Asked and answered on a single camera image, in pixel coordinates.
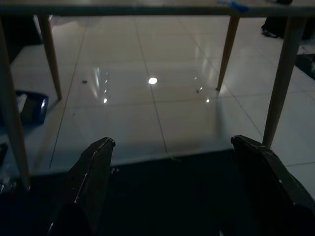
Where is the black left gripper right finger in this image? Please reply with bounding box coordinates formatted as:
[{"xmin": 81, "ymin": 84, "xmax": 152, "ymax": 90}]
[{"xmin": 230, "ymin": 135, "xmax": 315, "ymax": 236}]

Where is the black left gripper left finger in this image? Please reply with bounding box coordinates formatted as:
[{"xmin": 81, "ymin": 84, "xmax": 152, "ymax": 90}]
[{"xmin": 46, "ymin": 137, "xmax": 116, "ymax": 236}]

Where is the dark blue carpet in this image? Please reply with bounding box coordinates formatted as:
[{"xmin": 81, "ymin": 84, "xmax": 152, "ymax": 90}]
[{"xmin": 0, "ymin": 147, "xmax": 315, "ymax": 236}]

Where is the blue open box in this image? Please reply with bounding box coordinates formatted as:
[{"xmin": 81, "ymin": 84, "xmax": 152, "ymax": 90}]
[{"xmin": 15, "ymin": 90, "xmax": 49, "ymax": 125}]

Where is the black floor mat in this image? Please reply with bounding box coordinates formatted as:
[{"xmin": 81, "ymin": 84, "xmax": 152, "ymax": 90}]
[{"xmin": 295, "ymin": 53, "xmax": 315, "ymax": 81}]

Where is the black shoe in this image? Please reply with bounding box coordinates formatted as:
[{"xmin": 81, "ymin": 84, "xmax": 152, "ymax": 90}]
[{"xmin": 261, "ymin": 17, "xmax": 287, "ymax": 39}]

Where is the table with wooden legs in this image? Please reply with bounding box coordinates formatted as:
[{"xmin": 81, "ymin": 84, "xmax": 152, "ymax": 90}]
[{"xmin": 0, "ymin": 0, "xmax": 315, "ymax": 192}]

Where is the blue tape strip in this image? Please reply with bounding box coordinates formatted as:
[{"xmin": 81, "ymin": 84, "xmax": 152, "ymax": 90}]
[{"xmin": 218, "ymin": 0, "xmax": 251, "ymax": 13}]

